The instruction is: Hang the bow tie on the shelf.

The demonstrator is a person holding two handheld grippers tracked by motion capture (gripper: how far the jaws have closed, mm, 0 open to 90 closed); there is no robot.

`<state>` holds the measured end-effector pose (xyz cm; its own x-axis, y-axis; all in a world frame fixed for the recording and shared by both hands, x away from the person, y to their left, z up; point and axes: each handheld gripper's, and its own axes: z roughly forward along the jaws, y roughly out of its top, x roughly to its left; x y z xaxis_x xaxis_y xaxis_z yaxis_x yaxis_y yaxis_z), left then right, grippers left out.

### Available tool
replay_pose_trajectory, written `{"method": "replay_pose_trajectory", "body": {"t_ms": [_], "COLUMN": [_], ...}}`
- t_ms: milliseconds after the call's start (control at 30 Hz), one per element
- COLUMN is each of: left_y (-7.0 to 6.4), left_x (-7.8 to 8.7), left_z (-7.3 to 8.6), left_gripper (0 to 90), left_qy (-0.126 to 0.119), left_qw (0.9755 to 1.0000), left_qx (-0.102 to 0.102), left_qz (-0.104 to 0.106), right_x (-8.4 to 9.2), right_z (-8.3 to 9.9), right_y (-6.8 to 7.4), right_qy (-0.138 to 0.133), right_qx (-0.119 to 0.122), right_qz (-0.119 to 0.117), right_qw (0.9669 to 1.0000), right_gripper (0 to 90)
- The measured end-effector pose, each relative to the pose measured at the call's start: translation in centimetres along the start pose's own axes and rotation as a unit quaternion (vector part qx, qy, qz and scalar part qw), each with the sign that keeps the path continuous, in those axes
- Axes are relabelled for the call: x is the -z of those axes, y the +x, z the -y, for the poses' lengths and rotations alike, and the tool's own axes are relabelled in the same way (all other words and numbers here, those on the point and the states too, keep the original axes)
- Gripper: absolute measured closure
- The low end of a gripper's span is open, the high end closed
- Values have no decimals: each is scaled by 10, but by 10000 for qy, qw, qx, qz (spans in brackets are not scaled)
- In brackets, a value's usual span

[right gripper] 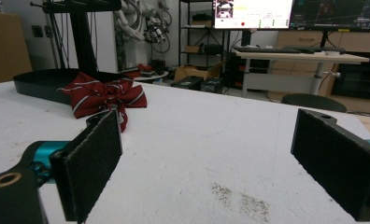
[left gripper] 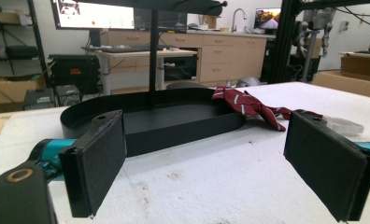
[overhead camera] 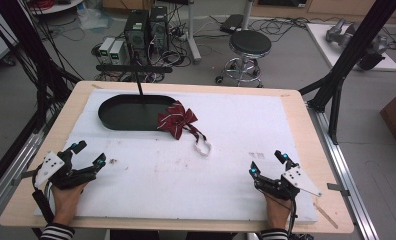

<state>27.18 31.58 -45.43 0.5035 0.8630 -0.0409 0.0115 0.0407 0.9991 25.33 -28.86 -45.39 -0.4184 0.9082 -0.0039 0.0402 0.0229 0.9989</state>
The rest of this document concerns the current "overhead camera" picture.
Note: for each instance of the black round stool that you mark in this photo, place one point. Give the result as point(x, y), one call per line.
point(250, 45)

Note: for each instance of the clear plastic bag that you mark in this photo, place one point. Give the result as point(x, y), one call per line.
point(92, 18)

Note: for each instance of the aluminium rail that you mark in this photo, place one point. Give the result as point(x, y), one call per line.
point(9, 180)
point(342, 173)

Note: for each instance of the person's right hand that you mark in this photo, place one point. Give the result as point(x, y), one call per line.
point(278, 213)

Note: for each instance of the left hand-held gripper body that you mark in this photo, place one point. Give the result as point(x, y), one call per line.
point(57, 171)

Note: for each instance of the person's left hand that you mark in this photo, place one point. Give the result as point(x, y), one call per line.
point(66, 203)

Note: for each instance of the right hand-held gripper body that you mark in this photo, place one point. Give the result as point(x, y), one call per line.
point(291, 181)

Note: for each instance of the black flat box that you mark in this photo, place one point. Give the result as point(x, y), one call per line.
point(232, 23)

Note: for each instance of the black computer tower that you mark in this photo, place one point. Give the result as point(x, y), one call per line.
point(158, 28)
point(136, 33)

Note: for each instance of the black T-shaped stand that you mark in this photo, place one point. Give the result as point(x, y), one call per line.
point(136, 69)

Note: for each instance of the white power supply unit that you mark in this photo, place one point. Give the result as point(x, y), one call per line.
point(105, 50)
point(116, 53)

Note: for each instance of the white foam board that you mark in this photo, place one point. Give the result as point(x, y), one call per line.
point(186, 173)

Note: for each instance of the light wooden table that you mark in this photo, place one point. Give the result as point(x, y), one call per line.
point(322, 160)

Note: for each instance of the dark red striped bow tie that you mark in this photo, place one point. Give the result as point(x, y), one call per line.
point(177, 118)

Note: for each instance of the black oval tray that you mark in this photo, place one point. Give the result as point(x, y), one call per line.
point(129, 115)

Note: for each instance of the black metal frame post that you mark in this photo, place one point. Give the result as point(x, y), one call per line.
point(349, 56)
point(29, 50)

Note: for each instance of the round white table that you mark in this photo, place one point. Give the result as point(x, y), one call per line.
point(57, 7)

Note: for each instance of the white metal desk leg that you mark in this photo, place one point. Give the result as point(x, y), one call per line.
point(193, 36)

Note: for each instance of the white floor board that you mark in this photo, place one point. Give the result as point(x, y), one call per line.
point(322, 43)

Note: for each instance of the thin wooden stick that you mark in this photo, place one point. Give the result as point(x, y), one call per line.
point(326, 215)

